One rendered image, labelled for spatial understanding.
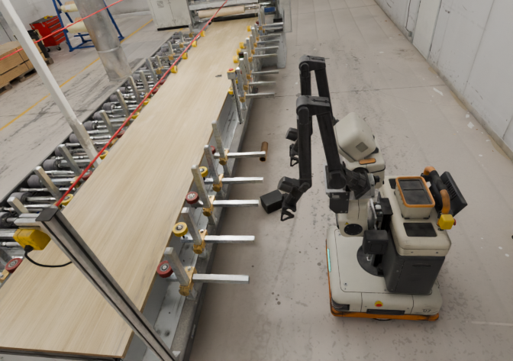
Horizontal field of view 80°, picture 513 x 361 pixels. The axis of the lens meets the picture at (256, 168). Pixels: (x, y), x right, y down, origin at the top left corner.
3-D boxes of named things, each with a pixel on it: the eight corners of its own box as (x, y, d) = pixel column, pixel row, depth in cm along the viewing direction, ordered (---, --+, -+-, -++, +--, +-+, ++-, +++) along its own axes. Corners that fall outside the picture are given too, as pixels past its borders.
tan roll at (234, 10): (275, 8, 512) (275, 0, 505) (275, 10, 503) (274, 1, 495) (195, 17, 536) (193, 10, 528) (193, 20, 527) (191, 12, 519)
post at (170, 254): (199, 299, 165) (172, 246, 135) (198, 305, 162) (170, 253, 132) (193, 299, 165) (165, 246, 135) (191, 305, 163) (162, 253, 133)
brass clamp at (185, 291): (198, 272, 160) (195, 266, 157) (191, 296, 150) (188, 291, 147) (187, 271, 161) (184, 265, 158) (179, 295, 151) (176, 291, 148)
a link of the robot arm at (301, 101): (331, 99, 109) (329, 87, 117) (294, 107, 113) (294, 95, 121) (347, 188, 135) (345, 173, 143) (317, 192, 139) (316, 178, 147)
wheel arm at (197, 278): (250, 278, 153) (248, 274, 150) (249, 285, 150) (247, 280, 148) (169, 276, 160) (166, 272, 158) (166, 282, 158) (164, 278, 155)
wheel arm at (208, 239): (255, 240, 173) (254, 234, 170) (255, 244, 170) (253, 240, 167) (183, 239, 180) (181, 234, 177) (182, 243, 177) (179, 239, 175)
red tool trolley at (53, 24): (72, 43, 935) (57, 14, 884) (59, 51, 877) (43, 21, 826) (57, 45, 939) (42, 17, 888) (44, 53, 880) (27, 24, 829)
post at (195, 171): (216, 220, 199) (198, 163, 168) (214, 224, 196) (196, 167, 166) (211, 220, 199) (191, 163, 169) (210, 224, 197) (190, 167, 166)
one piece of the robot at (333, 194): (349, 180, 185) (352, 151, 171) (356, 214, 164) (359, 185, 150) (322, 181, 187) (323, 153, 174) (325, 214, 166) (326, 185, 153)
